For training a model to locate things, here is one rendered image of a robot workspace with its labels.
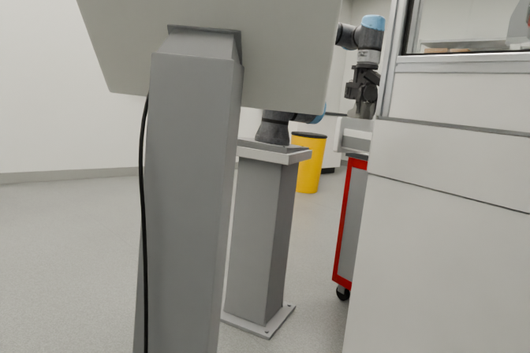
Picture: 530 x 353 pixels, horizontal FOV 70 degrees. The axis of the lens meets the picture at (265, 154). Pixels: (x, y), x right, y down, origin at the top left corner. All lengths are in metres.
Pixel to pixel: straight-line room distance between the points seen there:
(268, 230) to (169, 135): 0.92
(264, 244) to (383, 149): 0.80
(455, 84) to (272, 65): 0.39
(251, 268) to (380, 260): 0.77
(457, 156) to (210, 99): 0.52
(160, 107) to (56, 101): 3.31
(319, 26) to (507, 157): 0.43
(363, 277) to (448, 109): 0.47
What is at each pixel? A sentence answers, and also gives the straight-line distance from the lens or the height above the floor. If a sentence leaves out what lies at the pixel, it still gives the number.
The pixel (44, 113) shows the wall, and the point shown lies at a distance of 4.01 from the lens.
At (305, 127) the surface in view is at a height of 0.68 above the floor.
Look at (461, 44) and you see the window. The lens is 0.93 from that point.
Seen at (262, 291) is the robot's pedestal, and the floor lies 0.17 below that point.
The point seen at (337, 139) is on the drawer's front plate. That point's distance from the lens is 1.18.
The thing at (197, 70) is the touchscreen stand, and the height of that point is 0.99.
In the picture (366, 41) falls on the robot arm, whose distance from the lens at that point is 1.30.
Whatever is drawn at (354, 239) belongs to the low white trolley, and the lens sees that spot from 1.91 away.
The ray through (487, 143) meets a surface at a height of 0.92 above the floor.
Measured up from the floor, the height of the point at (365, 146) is 0.85.
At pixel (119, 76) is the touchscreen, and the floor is 0.97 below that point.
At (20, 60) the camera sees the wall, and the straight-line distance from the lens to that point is 3.96.
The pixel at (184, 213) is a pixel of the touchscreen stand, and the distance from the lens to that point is 0.76.
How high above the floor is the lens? 0.95
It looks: 8 degrees down
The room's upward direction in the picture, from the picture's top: 6 degrees clockwise
